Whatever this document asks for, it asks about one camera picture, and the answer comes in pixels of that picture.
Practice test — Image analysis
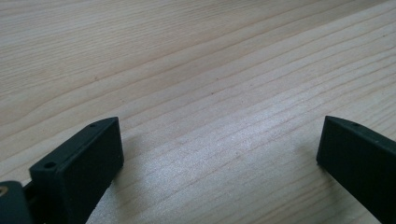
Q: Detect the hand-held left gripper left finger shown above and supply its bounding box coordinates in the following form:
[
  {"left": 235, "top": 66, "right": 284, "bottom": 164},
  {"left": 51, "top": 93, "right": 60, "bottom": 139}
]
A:
[{"left": 29, "top": 116, "right": 125, "bottom": 224}]

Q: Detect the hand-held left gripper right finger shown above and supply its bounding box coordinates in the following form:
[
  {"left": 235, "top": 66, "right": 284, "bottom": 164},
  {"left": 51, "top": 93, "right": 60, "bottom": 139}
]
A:
[{"left": 316, "top": 115, "right": 396, "bottom": 224}]

